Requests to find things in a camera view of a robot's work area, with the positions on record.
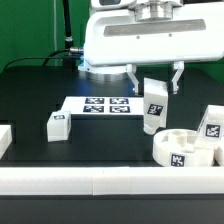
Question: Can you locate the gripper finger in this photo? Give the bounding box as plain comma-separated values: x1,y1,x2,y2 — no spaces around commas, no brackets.
126,64,139,95
169,61,184,94

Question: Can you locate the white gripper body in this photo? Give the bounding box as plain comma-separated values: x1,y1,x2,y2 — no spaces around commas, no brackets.
84,1,224,66

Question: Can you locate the round white stool seat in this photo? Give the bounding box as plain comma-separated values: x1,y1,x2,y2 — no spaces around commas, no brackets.
152,129,214,167

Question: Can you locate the black vertical cable post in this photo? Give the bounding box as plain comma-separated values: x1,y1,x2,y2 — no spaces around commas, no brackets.
62,0,74,69

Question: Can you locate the white marker base plate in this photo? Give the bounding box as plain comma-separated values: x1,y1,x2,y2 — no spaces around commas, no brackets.
62,96,143,116

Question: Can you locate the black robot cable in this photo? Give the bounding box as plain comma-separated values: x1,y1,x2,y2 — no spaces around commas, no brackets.
1,49,84,73

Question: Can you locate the white right barrier wall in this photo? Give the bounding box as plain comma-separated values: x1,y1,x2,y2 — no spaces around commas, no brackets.
214,140,224,166

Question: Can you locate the white barrier wall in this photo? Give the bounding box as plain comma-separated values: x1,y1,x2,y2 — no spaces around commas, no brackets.
214,140,224,166
0,125,12,159
0,167,224,196

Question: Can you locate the white front barrier wall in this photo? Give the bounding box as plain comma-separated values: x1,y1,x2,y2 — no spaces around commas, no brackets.
0,167,224,196

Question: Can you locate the white left barrier wall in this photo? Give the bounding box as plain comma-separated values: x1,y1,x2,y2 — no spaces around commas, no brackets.
0,125,12,159

